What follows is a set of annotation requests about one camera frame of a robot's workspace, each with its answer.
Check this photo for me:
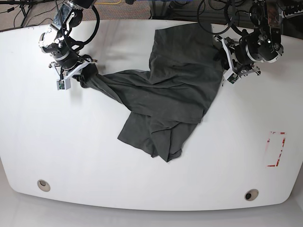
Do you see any gripper body image-right arm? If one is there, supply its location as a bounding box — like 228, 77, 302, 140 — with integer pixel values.
214, 35, 261, 77

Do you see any gripper body image-left arm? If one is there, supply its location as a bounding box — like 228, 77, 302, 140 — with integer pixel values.
48, 54, 98, 79

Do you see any dark grey T-shirt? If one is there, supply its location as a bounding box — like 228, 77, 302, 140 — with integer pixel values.
83, 24, 223, 162

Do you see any black tripod stand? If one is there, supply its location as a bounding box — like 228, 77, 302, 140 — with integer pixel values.
0, 0, 53, 29

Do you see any white power strip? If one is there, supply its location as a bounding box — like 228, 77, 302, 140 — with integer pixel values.
282, 5, 303, 19

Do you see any red tape rectangle marking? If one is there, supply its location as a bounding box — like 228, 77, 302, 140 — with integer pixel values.
265, 131, 286, 167

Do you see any wrist camera on image-left arm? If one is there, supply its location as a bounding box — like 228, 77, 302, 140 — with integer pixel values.
56, 79, 71, 90

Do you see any wrist camera on image-right arm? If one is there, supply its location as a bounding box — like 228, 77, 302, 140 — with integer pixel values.
223, 69, 239, 84

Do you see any grey metal frame background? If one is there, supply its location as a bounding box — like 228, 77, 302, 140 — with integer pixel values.
149, 0, 172, 19

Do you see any yellow cable on floor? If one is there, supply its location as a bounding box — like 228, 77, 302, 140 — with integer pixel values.
96, 0, 123, 6

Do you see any left table cable grommet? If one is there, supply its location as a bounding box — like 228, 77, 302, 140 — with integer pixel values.
37, 180, 51, 192

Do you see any table cable grommet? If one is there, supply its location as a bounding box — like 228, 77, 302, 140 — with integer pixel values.
244, 189, 259, 201
37, 180, 51, 192

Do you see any right table cable grommet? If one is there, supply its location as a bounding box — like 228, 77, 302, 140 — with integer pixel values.
244, 189, 259, 201

